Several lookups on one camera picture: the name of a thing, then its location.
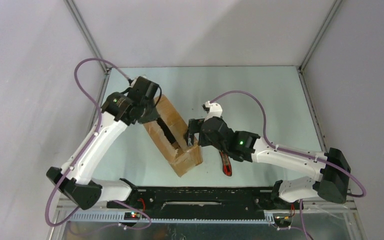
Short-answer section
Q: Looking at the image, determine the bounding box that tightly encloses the brown cardboard express box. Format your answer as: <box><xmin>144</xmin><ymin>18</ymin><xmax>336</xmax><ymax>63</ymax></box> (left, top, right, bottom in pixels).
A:
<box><xmin>143</xmin><ymin>95</ymin><xmax>203</xmax><ymax>177</ymax></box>

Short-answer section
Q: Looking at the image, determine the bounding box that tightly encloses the red black utility knife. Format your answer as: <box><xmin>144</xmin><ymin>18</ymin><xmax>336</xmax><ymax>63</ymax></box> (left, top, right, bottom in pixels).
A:
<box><xmin>219</xmin><ymin>151</ymin><xmax>233</xmax><ymax>177</ymax></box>

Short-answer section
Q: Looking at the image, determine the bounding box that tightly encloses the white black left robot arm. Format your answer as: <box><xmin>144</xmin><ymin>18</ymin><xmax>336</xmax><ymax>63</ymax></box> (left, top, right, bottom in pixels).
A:
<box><xmin>46</xmin><ymin>76</ymin><xmax>161</xmax><ymax>210</ymax></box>

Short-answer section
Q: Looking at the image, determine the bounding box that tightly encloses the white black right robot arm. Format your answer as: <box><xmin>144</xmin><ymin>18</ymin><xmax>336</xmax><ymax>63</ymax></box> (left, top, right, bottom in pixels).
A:
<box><xmin>183</xmin><ymin>116</ymin><xmax>351</xmax><ymax>209</ymax></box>

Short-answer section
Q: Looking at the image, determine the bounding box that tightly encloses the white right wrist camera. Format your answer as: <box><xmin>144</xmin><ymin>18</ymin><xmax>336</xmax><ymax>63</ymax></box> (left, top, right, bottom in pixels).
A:
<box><xmin>202</xmin><ymin>101</ymin><xmax>223</xmax><ymax>120</ymax></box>

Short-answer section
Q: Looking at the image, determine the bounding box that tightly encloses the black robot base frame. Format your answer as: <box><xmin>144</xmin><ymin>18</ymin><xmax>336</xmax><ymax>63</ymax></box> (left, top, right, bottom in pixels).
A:
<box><xmin>79</xmin><ymin>178</ymin><xmax>339</xmax><ymax>230</ymax></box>

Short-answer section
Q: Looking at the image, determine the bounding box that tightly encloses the aluminium left corner post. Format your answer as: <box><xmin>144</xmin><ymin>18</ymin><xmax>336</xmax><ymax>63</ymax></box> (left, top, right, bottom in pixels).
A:
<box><xmin>63</xmin><ymin>0</ymin><xmax>103</xmax><ymax>59</ymax></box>

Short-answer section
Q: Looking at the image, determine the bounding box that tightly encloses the aluminium corner post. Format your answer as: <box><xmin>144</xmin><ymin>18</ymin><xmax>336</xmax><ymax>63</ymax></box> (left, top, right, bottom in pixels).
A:
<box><xmin>298</xmin><ymin>0</ymin><xmax>344</xmax><ymax>72</ymax></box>
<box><xmin>63</xmin><ymin>0</ymin><xmax>103</xmax><ymax>59</ymax></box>

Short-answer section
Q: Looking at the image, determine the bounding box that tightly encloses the aluminium right corner post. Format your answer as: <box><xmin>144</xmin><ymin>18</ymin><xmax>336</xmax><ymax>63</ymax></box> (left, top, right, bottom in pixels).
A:
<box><xmin>298</xmin><ymin>0</ymin><xmax>344</xmax><ymax>72</ymax></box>

